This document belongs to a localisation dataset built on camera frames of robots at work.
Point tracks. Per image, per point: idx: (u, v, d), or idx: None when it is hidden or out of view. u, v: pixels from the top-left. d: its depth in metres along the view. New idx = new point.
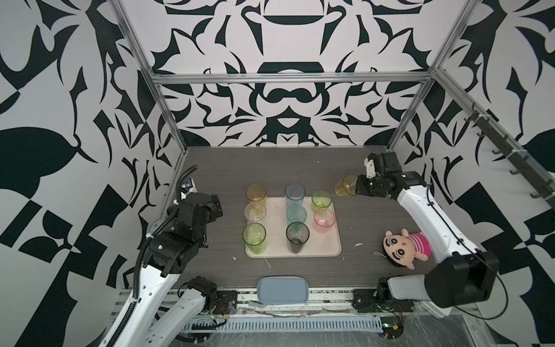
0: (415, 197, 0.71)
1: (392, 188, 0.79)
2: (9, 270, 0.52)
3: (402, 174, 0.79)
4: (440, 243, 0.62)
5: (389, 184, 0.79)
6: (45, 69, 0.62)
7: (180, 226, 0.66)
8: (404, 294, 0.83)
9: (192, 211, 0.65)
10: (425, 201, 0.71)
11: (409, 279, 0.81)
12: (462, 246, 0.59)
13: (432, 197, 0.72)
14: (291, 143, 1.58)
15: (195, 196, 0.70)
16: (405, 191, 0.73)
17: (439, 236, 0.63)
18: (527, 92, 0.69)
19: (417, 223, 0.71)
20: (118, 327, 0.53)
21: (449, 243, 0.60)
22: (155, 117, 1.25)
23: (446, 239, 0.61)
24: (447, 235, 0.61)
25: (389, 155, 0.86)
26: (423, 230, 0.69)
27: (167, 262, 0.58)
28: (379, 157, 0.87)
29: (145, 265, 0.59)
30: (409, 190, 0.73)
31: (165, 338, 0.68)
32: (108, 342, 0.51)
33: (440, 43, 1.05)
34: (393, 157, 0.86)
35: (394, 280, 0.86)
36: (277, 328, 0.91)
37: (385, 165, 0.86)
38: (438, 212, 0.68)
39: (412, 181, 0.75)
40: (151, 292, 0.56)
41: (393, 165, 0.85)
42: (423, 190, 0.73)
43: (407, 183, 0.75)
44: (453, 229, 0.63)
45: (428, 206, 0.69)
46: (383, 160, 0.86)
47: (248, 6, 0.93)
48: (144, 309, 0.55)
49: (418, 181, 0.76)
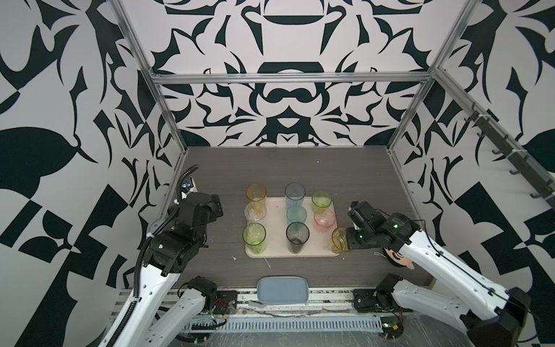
0: (422, 251, 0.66)
1: (389, 242, 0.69)
2: (9, 269, 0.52)
3: (394, 224, 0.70)
4: (472, 299, 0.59)
5: (386, 240, 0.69)
6: (45, 69, 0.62)
7: (180, 226, 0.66)
8: (413, 306, 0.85)
9: (193, 210, 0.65)
10: (433, 251, 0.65)
11: (428, 301, 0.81)
12: (496, 297, 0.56)
13: (436, 243, 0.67)
14: (291, 143, 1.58)
15: (196, 195, 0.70)
16: (408, 247, 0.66)
17: (470, 291, 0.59)
18: (527, 92, 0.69)
19: (435, 275, 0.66)
20: (119, 324, 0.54)
21: (485, 299, 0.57)
22: (155, 117, 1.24)
23: (479, 294, 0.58)
24: (477, 288, 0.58)
25: (364, 206, 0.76)
26: (446, 284, 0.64)
27: (167, 262, 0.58)
28: (355, 211, 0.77)
29: (146, 264, 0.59)
30: (410, 243, 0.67)
31: (165, 338, 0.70)
32: (108, 341, 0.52)
33: (440, 43, 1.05)
34: (369, 207, 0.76)
35: (402, 294, 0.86)
36: (277, 328, 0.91)
37: (368, 220, 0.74)
38: (450, 261, 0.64)
39: (406, 228, 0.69)
40: (151, 291, 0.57)
41: (374, 215, 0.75)
42: (423, 238, 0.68)
43: (405, 236, 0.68)
44: (477, 278, 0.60)
45: (439, 257, 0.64)
46: (361, 213, 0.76)
47: (248, 6, 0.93)
48: (144, 309, 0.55)
49: (411, 228, 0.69)
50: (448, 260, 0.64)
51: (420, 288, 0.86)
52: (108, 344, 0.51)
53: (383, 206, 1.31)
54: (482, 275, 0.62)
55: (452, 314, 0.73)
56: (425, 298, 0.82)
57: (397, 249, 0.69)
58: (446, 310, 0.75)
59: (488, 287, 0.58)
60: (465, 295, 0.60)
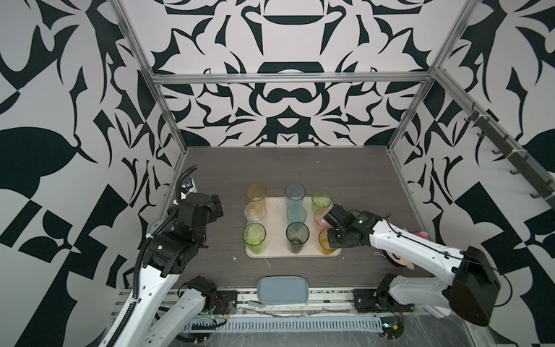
0: (384, 236, 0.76)
1: (360, 238, 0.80)
2: (9, 269, 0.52)
3: (359, 219, 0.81)
4: (433, 267, 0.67)
5: (355, 236, 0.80)
6: (45, 69, 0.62)
7: (180, 225, 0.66)
8: (411, 300, 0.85)
9: (191, 211, 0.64)
10: (393, 234, 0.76)
11: (415, 287, 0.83)
12: (452, 259, 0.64)
13: (394, 227, 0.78)
14: (291, 143, 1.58)
15: (196, 195, 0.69)
16: (373, 236, 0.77)
17: (431, 261, 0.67)
18: (527, 92, 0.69)
19: (403, 254, 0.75)
20: (118, 324, 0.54)
21: (441, 262, 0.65)
22: (155, 117, 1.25)
23: (436, 260, 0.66)
24: (434, 256, 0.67)
25: (334, 208, 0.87)
26: (413, 260, 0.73)
27: (166, 262, 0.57)
28: (327, 215, 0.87)
29: (145, 265, 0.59)
30: (373, 232, 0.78)
31: (165, 339, 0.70)
32: (108, 342, 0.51)
33: (440, 43, 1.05)
34: (340, 210, 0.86)
35: (397, 289, 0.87)
36: (277, 328, 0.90)
37: (340, 220, 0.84)
38: (409, 238, 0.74)
39: (371, 222, 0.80)
40: (151, 292, 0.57)
41: (346, 215, 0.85)
42: (384, 225, 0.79)
43: (369, 228, 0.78)
44: (433, 247, 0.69)
45: (399, 238, 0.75)
46: (332, 215, 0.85)
47: (248, 6, 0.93)
48: (144, 309, 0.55)
49: (375, 220, 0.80)
50: (407, 238, 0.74)
51: (412, 280, 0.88)
52: (107, 345, 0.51)
53: (383, 206, 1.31)
54: (439, 244, 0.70)
55: (437, 292, 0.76)
56: (413, 285, 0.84)
57: (368, 242, 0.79)
58: (432, 290, 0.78)
59: (443, 251, 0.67)
60: (428, 265, 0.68)
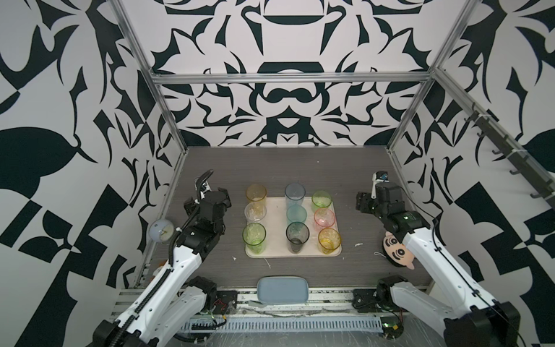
0: (420, 243, 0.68)
1: (395, 230, 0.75)
2: (9, 269, 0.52)
3: (405, 215, 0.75)
4: (454, 296, 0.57)
5: (392, 225, 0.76)
6: (45, 69, 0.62)
7: (201, 221, 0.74)
8: (407, 306, 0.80)
9: (212, 208, 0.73)
10: (431, 246, 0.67)
11: (418, 298, 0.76)
12: (479, 298, 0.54)
13: (439, 241, 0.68)
14: (291, 143, 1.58)
15: (212, 194, 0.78)
16: (411, 236, 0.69)
17: (453, 287, 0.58)
18: (527, 92, 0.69)
19: (428, 272, 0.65)
20: (151, 290, 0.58)
21: (465, 295, 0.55)
22: (155, 117, 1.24)
23: (461, 290, 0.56)
24: (461, 285, 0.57)
25: (394, 189, 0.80)
26: (435, 280, 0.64)
27: (196, 244, 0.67)
28: (382, 190, 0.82)
29: (179, 246, 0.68)
30: (413, 233, 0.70)
31: (170, 327, 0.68)
32: (139, 304, 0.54)
33: (440, 43, 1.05)
34: (397, 193, 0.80)
35: (399, 291, 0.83)
36: (277, 328, 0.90)
37: (389, 201, 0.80)
38: (446, 258, 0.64)
39: (415, 223, 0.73)
40: (183, 264, 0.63)
41: (397, 201, 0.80)
42: (428, 232, 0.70)
43: (410, 227, 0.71)
44: (467, 278, 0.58)
45: (436, 252, 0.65)
46: (386, 194, 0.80)
47: (248, 6, 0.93)
48: (175, 277, 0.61)
49: (420, 224, 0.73)
50: (444, 256, 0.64)
51: (419, 291, 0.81)
52: (139, 306, 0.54)
53: None
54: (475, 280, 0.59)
55: (438, 316, 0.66)
56: (416, 295, 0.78)
57: (401, 238, 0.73)
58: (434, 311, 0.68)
59: (474, 288, 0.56)
60: (448, 290, 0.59)
